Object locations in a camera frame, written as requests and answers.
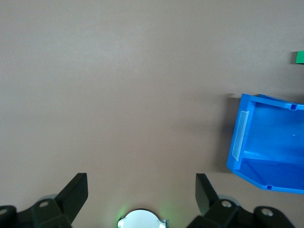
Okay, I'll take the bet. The brown table mat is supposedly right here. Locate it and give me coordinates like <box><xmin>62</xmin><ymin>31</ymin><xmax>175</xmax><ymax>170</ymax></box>
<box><xmin>0</xmin><ymin>0</ymin><xmax>304</xmax><ymax>228</ymax></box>

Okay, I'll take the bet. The small green cube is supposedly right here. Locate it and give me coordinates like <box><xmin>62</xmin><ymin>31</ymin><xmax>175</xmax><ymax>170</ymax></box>
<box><xmin>292</xmin><ymin>51</ymin><xmax>304</xmax><ymax>65</ymax></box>

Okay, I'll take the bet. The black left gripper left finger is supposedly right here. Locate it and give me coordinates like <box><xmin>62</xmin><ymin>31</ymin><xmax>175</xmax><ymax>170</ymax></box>
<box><xmin>0</xmin><ymin>172</ymin><xmax>89</xmax><ymax>228</ymax></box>

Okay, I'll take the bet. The blue plastic storage bin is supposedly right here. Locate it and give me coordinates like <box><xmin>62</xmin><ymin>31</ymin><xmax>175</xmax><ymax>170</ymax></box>
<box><xmin>225</xmin><ymin>93</ymin><xmax>304</xmax><ymax>196</ymax></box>

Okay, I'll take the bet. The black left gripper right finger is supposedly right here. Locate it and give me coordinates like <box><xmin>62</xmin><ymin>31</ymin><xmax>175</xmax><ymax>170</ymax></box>
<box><xmin>187</xmin><ymin>173</ymin><xmax>295</xmax><ymax>228</ymax></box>

